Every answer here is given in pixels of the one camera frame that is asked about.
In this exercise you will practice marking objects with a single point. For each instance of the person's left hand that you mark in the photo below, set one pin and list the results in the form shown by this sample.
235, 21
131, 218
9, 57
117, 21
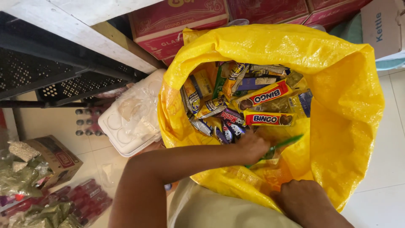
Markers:
253, 148

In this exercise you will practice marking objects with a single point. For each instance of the person's right hand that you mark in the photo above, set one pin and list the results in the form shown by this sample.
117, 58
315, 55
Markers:
302, 198

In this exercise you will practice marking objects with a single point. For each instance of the person's left fingers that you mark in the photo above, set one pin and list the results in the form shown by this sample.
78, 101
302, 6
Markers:
255, 137

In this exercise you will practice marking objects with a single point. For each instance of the person's right fingers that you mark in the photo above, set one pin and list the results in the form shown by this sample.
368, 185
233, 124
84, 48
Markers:
294, 188

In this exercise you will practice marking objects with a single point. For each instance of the green snack packet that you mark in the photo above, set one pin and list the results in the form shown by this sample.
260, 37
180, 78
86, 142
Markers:
284, 142

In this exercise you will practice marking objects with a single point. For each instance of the yellow woven plastic sack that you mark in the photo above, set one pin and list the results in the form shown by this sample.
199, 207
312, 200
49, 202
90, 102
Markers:
341, 110

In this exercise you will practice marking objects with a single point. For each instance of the heap of mixed snack packets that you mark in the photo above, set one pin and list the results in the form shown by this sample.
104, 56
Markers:
262, 95

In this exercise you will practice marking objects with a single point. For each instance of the person's beige shirt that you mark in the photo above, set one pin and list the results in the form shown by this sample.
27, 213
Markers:
221, 212

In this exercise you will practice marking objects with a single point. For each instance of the plastic-wrapped stack of white trays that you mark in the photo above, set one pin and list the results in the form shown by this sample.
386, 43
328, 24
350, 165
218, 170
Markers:
133, 120

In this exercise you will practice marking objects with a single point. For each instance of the teal plastic bag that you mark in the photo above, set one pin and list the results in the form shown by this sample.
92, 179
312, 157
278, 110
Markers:
348, 31

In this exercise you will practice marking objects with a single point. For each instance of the large red glassware carton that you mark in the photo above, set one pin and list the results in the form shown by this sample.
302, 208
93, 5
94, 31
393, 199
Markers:
177, 19

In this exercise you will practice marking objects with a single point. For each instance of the white appliance carton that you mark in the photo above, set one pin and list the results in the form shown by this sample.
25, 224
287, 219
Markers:
382, 28

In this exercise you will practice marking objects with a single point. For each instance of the shrink-wrapped pack of capped bottles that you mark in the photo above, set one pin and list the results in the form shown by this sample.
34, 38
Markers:
88, 122

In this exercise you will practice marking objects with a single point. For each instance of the shrink-wrapped pack of red bottles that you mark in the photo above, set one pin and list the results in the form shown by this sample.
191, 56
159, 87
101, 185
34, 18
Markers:
91, 198

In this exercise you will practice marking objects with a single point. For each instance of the brown cardboard box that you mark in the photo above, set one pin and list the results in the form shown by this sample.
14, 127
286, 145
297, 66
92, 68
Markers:
58, 158

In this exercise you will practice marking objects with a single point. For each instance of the white wooden shelf board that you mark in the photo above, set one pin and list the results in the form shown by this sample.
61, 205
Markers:
79, 28

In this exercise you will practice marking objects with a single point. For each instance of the black perforated metal rack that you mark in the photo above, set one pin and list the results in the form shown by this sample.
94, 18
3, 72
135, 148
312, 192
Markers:
47, 72

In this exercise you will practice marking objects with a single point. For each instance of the clear bag of white grains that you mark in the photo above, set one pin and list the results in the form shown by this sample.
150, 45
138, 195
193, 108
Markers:
23, 151

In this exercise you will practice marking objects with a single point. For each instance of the heap of green-filled clear bags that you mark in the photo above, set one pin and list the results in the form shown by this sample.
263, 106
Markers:
19, 177

